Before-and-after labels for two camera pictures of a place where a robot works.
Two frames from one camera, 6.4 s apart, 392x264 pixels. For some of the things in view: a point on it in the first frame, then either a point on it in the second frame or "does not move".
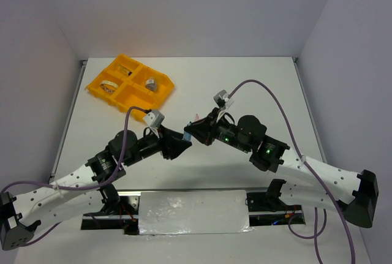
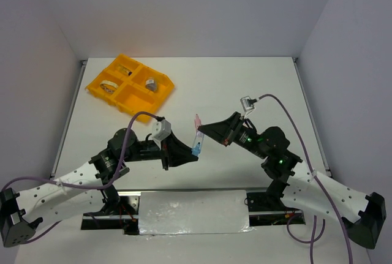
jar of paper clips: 151,84 does not move
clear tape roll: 108,86 does not move
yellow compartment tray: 127,82 does not move
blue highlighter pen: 187,136 → 197,145
